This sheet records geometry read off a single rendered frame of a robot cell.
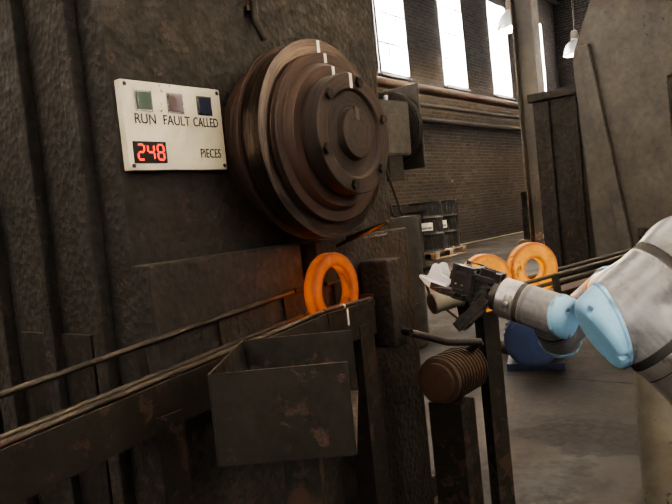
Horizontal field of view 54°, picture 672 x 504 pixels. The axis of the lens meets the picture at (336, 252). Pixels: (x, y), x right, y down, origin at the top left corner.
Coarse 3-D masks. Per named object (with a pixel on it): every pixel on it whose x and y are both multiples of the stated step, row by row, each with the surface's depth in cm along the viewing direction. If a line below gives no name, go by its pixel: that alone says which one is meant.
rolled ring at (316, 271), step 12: (336, 252) 164; (312, 264) 159; (324, 264) 159; (336, 264) 163; (348, 264) 167; (312, 276) 156; (348, 276) 167; (312, 288) 156; (348, 288) 168; (312, 300) 156; (348, 300) 167; (312, 312) 158
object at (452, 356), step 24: (432, 360) 175; (456, 360) 175; (480, 360) 182; (432, 384) 175; (456, 384) 172; (480, 384) 183; (432, 408) 179; (456, 408) 174; (432, 432) 180; (456, 432) 175; (456, 456) 176; (456, 480) 177; (480, 480) 180
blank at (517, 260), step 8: (520, 248) 188; (528, 248) 188; (536, 248) 189; (544, 248) 190; (512, 256) 188; (520, 256) 188; (528, 256) 188; (536, 256) 189; (544, 256) 190; (552, 256) 191; (512, 264) 187; (520, 264) 188; (544, 264) 190; (552, 264) 191; (512, 272) 187; (520, 272) 188; (544, 272) 190; (552, 272) 191; (520, 280) 188; (544, 280) 190; (544, 288) 190
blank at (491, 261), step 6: (474, 258) 184; (480, 258) 184; (486, 258) 184; (492, 258) 185; (498, 258) 186; (474, 264) 183; (486, 264) 184; (492, 264) 185; (498, 264) 186; (504, 264) 186; (498, 270) 186; (504, 270) 186; (510, 276) 187
